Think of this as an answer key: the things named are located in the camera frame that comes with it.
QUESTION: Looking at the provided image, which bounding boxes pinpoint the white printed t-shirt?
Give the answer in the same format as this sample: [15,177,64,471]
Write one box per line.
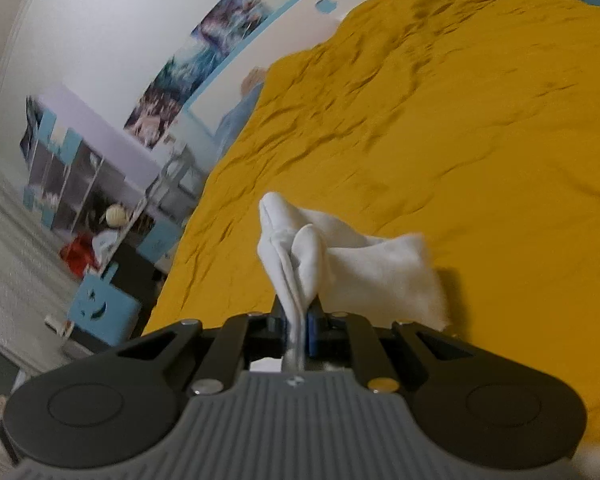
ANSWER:
[258,192,450,372]

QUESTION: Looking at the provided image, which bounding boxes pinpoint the blue smiley chair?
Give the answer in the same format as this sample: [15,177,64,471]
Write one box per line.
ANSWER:
[67,263,140,347]

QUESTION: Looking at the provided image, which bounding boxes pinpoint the red bag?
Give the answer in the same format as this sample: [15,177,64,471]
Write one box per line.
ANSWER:
[59,233,99,278]

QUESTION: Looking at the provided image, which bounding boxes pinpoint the blue pillow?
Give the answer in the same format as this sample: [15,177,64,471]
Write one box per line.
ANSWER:
[215,67,266,162]

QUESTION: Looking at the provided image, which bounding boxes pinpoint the white desk shelf unit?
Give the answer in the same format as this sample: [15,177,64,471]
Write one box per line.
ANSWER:
[20,87,206,271]

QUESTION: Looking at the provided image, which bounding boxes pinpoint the mustard yellow bedspread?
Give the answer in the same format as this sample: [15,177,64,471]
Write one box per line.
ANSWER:
[147,0,600,444]

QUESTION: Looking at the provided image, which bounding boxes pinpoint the white blue headboard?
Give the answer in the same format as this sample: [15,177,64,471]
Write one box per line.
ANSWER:
[185,0,366,140]

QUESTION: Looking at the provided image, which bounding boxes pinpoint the wall posters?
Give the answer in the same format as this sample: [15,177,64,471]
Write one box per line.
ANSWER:
[124,0,272,150]

